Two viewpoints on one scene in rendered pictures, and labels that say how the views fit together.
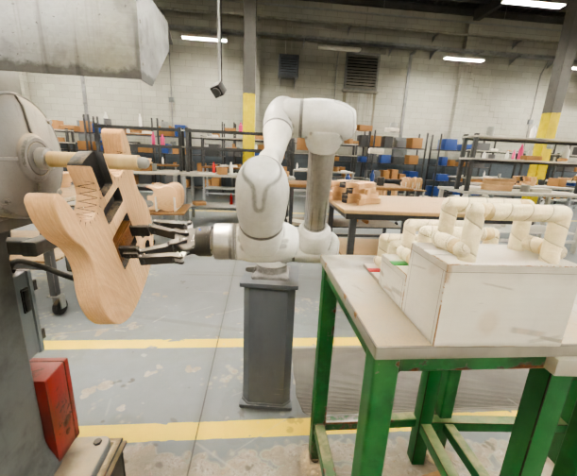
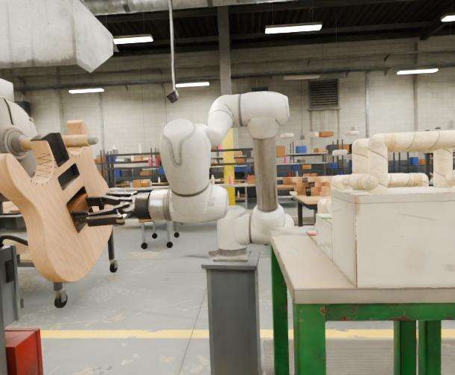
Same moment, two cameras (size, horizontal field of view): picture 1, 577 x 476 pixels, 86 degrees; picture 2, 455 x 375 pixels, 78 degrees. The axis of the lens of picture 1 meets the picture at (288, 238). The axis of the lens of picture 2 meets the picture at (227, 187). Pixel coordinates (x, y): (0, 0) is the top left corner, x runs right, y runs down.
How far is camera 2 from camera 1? 0.20 m
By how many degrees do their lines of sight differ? 15
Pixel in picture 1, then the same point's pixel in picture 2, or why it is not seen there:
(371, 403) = (300, 359)
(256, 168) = (172, 128)
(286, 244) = (214, 202)
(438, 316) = (356, 253)
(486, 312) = (410, 246)
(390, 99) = (353, 112)
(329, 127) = (263, 112)
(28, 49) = (1, 53)
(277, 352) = (240, 337)
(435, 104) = (397, 111)
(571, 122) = not seen: outside the picture
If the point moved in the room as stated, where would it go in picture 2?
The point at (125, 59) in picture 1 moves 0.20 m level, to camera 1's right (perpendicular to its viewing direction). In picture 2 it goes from (65, 51) to (157, 40)
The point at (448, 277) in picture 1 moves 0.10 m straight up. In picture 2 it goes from (357, 208) to (357, 152)
